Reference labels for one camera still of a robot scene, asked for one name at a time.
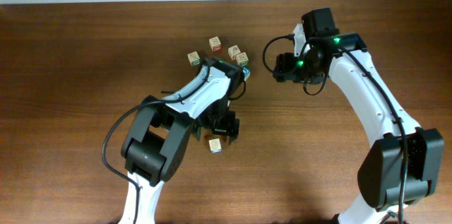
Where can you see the blue D wooden block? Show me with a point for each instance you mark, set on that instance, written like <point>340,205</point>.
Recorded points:
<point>247,73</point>

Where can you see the green B wooden block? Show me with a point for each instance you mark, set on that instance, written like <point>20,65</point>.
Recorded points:
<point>242,59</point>

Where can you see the green V wooden block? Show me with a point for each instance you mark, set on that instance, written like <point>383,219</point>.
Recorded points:
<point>194,58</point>

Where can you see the blue H wooden block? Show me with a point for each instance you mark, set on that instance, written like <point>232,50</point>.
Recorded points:
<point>215,145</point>

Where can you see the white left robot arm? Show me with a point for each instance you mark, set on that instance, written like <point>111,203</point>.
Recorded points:
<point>156,142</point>

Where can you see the wooden K red block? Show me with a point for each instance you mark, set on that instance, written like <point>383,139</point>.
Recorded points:
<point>233,51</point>

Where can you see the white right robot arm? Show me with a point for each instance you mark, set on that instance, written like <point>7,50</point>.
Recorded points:
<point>402,165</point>

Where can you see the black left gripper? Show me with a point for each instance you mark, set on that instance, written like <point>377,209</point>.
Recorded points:
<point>231,126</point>

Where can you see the red E wooden block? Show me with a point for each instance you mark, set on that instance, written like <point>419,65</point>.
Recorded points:
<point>215,44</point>

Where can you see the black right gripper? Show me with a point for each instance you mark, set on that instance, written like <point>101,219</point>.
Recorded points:
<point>282,66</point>

